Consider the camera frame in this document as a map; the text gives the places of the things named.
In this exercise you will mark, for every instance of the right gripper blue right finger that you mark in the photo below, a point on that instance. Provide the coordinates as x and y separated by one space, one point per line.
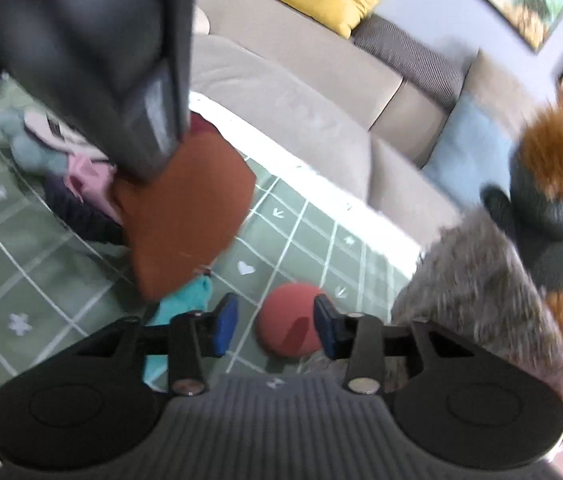
357 339

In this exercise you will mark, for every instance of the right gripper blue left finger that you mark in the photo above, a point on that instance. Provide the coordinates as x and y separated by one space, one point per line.
205 335

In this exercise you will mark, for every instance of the teal soft toy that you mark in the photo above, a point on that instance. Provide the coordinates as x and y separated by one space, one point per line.
175 309

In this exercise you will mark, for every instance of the red soft ball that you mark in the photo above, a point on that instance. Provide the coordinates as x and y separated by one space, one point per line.
285 323

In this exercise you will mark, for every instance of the orange box lid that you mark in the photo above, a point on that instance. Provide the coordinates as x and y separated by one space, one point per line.
181 221

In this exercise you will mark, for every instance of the grey knitted basket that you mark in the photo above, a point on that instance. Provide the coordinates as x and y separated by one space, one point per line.
473 283

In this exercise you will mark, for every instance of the pink and navy clothes pile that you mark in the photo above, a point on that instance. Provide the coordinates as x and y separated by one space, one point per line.
77 176

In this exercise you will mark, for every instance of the green checkered tablecloth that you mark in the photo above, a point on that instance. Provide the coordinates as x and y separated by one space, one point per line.
56 288

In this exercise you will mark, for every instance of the light blue cushion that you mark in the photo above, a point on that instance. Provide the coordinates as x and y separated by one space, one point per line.
472 151

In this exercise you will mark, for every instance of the beige sofa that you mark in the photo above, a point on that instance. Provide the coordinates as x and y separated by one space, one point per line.
335 106

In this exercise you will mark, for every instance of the grey headrest cushion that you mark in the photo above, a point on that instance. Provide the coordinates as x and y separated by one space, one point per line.
439 77

